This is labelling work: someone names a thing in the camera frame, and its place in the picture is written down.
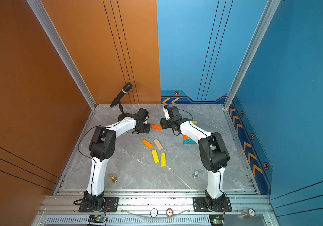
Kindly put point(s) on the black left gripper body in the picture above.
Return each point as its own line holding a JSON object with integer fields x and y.
{"x": 145, "y": 129}

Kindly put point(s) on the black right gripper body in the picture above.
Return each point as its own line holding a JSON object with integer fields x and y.
{"x": 167, "y": 123}

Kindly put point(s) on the long orange block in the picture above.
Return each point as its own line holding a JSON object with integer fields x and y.
{"x": 156, "y": 127}

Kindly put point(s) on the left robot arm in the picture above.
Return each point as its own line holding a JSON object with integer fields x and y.
{"x": 102, "y": 147}

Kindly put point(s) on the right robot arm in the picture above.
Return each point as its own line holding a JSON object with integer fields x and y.
{"x": 213, "y": 153}

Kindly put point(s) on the lower beige wooden block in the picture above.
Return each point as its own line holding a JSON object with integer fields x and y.
{"x": 158, "y": 144}

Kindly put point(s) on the silver chess piece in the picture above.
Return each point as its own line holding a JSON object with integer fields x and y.
{"x": 195, "y": 174}

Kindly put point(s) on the brass chess piece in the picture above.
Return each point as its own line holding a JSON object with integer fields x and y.
{"x": 113, "y": 178}

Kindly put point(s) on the copper tape roll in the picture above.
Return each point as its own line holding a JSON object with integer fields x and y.
{"x": 169, "y": 212}

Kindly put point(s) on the left green circuit board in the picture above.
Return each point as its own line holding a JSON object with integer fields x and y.
{"x": 97, "y": 220}

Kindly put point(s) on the green circuit board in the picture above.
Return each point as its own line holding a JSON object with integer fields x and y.
{"x": 97, "y": 220}
{"x": 216, "y": 220}

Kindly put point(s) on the right green circuit board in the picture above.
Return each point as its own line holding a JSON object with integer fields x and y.
{"x": 216, "y": 220}

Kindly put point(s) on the silver tape roll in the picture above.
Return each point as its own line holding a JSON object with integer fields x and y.
{"x": 248, "y": 213}

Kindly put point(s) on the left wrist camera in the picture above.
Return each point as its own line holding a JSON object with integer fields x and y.
{"x": 143, "y": 114}

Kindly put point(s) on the aluminium front rail frame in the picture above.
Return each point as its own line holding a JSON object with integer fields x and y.
{"x": 133, "y": 207}

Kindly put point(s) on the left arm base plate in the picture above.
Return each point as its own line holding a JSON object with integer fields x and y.
{"x": 104, "y": 204}

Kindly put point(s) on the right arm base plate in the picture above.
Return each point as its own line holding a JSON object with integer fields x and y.
{"x": 206, "y": 204}

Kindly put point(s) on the aluminium corner post right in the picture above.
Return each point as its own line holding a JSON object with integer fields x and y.
{"x": 262, "y": 26}

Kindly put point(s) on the aluminium corner post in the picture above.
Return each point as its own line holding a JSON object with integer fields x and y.
{"x": 44, "y": 19}
{"x": 262, "y": 26}

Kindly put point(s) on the aluminium corner post left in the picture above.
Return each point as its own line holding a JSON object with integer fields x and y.
{"x": 44, "y": 19}

